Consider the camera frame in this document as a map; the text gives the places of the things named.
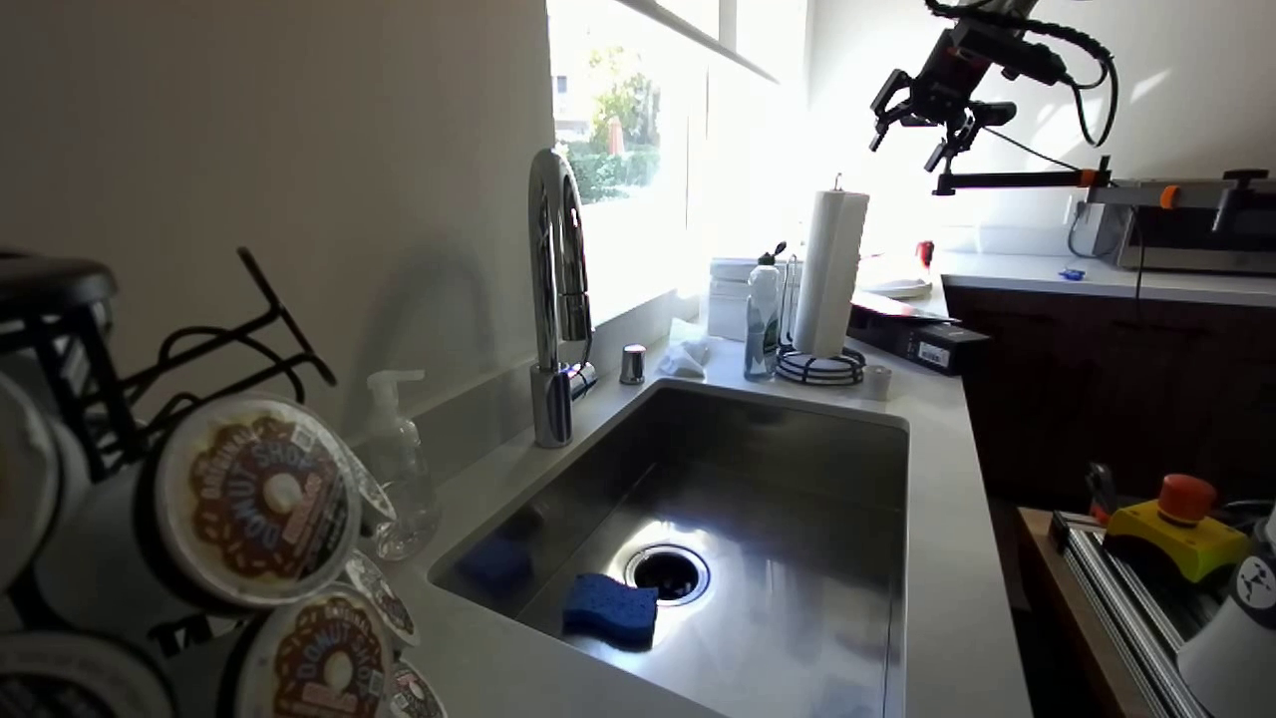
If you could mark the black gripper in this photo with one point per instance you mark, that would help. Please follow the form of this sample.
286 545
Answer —
968 73

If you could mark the white paper towel roll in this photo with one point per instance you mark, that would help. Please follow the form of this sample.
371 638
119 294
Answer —
832 274

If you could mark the black clamp bar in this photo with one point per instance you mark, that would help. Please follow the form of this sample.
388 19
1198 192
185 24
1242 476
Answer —
1022 177

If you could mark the small red cup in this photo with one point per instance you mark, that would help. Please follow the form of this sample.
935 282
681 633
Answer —
925 254

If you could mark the white bowl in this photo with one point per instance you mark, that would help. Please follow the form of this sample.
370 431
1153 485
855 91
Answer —
904 287

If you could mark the small blue lid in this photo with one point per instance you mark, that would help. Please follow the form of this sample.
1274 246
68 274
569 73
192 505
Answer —
1070 274

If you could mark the black box with white label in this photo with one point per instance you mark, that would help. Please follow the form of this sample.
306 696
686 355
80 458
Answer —
951 347

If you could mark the clear dish soap bottle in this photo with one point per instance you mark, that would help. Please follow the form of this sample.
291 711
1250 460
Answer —
763 326

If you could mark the white plastic container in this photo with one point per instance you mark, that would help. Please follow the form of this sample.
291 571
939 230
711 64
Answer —
729 301

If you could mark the silver metal appliance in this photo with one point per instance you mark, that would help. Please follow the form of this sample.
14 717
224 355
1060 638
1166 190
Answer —
1198 242

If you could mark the green outdoor foliage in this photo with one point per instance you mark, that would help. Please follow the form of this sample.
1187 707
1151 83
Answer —
625 122

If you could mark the dark wooden cabinet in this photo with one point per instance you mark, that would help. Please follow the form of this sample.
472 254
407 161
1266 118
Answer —
1102 402

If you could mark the white crumpled cloth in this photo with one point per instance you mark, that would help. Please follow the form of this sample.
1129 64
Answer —
682 355

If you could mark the small metal cup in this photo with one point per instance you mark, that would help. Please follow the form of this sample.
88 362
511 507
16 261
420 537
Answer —
630 366

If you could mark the chrome gooseneck faucet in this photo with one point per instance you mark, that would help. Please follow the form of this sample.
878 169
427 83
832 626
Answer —
561 265

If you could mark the stainless steel sink basin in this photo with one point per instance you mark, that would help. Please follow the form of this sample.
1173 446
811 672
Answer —
773 505

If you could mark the black sink drain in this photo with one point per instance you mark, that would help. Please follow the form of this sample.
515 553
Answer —
662 571

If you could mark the blue sponge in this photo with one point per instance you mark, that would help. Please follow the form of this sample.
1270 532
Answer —
608 610

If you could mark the clear soap pump dispenser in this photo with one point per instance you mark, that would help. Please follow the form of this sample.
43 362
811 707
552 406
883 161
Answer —
398 479

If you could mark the coffee pod with donut label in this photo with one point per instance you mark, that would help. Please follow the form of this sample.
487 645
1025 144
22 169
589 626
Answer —
64 680
260 500
326 665

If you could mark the black coffee pod rack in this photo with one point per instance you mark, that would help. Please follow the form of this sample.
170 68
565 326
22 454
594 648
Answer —
55 285

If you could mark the metal table rail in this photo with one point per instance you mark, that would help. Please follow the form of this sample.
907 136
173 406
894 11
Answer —
1117 601

